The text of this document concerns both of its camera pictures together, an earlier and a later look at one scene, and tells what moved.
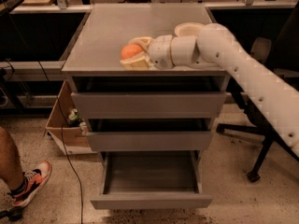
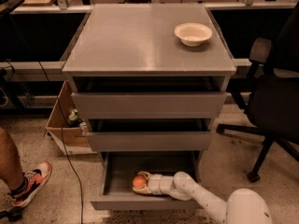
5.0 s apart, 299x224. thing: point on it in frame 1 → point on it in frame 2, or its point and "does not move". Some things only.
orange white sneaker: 32,182 does not move
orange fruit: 130,49 → 139,181
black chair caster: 15,214 does not move
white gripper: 159,52 → 153,184
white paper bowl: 188,29 does not move
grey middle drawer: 149,134 does not move
